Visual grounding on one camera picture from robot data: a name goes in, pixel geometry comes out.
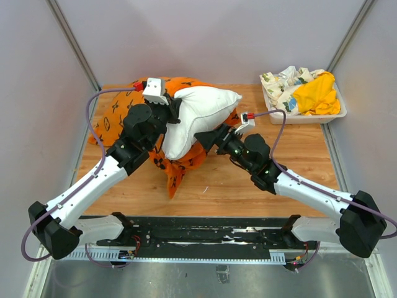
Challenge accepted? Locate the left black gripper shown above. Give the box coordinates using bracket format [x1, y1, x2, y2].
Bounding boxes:
[145, 93, 181, 149]

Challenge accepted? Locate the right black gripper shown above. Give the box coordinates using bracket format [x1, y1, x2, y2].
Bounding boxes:
[195, 122, 255, 173]

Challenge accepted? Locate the white pillow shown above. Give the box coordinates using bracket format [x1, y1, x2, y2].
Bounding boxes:
[162, 86, 243, 160]

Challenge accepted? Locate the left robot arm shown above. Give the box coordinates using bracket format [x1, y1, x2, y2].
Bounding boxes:
[28, 98, 182, 260]

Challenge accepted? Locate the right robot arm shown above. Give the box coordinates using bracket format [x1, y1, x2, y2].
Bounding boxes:
[195, 124, 386, 258]

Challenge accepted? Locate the white plastic bin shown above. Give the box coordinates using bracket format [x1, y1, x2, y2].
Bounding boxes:
[262, 82, 347, 124]

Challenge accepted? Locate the white patterned cloth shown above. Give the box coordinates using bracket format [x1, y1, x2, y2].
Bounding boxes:
[260, 66, 324, 115]

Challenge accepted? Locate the yellow cloth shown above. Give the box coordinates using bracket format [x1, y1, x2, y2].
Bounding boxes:
[293, 71, 341, 115]

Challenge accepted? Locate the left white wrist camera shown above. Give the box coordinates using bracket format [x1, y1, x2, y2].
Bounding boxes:
[143, 78, 168, 106]

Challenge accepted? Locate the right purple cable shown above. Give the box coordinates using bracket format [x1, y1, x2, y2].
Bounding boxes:
[248, 109, 397, 239]

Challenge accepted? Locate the purple cable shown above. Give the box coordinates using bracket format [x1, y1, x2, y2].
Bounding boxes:
[248, 109, 397, 239]
[20, 83, 143, 269]

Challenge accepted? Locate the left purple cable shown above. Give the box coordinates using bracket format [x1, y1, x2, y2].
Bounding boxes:
[20, 83, 143, 269]

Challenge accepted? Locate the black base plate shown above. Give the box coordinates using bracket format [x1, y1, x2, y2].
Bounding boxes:
[97, 217, 317, 258]

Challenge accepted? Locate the left aluminium frame post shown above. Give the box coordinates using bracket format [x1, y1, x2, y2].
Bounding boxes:
[45, 0, 102, 91]

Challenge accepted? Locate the aluminium frame post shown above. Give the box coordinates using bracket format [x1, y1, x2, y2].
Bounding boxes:
[327, 0, 377, 73]
[45, 0, 102, 91]

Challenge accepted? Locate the white slotted cable duct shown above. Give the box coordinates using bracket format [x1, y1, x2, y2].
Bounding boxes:
[63, 247, 287, 265]

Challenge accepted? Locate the right aluminium frame post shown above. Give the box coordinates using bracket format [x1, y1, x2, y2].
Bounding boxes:
[327, 0, 377, 73]

